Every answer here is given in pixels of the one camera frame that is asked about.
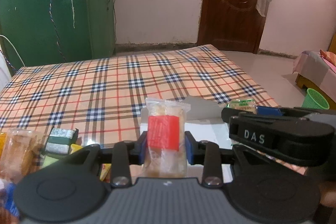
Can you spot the clear snack pack green label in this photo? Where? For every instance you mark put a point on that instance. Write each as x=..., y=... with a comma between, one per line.
x=243, y=104

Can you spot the yellow biscuit pack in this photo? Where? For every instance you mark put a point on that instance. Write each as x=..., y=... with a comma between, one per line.
x=105, y=168

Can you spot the green metal cabinet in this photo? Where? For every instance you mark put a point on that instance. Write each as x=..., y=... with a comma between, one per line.
x=41, y=32

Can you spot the green plastic basket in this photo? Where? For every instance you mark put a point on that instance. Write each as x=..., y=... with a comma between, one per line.
x=315, y=100

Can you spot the large clear bread pack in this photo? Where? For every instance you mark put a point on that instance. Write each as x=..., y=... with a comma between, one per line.
x=20, y=149

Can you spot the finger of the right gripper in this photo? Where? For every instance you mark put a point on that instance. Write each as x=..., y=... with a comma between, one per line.
x=231, y=116
x=269, y=111

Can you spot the clear snack pack red label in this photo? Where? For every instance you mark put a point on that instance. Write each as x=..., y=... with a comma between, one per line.
x=166, y=152

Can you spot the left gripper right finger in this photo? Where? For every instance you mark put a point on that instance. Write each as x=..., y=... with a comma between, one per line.
x=211, y=157

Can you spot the bed with pink sheet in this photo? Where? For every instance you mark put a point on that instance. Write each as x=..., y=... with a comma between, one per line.
x=316, y=70

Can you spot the plaid tablecloth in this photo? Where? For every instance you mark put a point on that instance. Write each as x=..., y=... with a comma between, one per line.
x=103, y=98

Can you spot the dark green cracker pack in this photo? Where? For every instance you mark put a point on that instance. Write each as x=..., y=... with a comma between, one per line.
x=59, y=142

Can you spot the light green biscuit pack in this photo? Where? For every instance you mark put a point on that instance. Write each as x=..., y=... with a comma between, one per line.
x=50, y=159

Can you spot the white cardboard box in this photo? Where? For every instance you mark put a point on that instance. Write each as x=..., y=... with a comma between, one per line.
x=205, y=124

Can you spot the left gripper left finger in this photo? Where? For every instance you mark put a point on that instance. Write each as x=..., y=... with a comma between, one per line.
x=121, y=156

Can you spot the blue snack pack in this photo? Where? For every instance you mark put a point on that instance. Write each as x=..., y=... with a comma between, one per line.
x=10, y=205

